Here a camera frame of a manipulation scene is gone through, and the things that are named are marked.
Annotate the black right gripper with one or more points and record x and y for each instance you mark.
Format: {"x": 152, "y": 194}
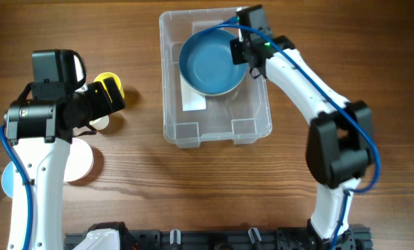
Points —
{"x": 239, "y": 51}

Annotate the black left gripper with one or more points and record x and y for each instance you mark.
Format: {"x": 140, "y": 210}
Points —
{"x": 107, "y": 98}

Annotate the dark blue plate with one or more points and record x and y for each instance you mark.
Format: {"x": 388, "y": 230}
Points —
{"x": 206, "y": 55}

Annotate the cream white bowl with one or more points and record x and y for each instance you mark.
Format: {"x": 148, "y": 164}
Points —
{"x": 212, "y": 86}

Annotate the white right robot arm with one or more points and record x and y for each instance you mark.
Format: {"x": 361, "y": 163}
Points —
{"x": 340, "y": 145}

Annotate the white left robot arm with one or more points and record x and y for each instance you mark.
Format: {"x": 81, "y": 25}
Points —
{"x": 37, "y": 135}

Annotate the clear plastic storage container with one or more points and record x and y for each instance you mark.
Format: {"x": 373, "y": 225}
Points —
{"x": 242, "y": 115}

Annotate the white label in container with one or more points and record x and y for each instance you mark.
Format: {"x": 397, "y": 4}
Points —
{"x": 191, "y": 100}

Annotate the pale green plastic cup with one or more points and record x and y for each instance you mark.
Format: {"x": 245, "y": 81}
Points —
{"x": 100, "y": 123}

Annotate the yellow plastic cup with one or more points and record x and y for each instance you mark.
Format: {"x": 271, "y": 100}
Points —
{"x": 102, "y": 76}

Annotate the pink plastic bowl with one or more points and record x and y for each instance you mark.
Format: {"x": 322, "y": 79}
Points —
{"x": 80, "y": 161}

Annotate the light blue bowl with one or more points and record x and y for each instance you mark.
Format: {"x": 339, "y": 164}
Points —
{"x": 7, "y": 180}

